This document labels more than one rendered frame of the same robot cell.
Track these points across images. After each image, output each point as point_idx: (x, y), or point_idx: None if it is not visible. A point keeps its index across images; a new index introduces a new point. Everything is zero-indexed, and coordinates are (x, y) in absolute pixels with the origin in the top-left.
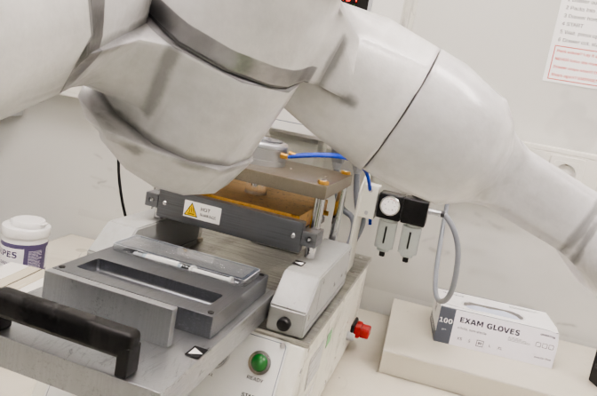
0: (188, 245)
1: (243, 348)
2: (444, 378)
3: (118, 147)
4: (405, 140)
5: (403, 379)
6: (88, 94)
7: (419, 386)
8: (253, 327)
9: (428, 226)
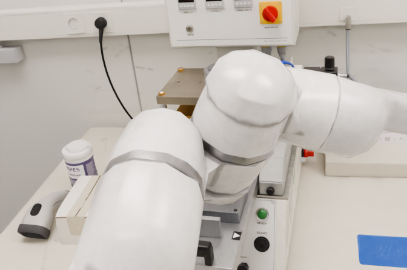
0: None
1: None
2: (368, 170)
3: None
4: (332, 143)
5: (343, 176)
6: None
7: (354, 178)
8: (254, 199)
9: (337, 62)
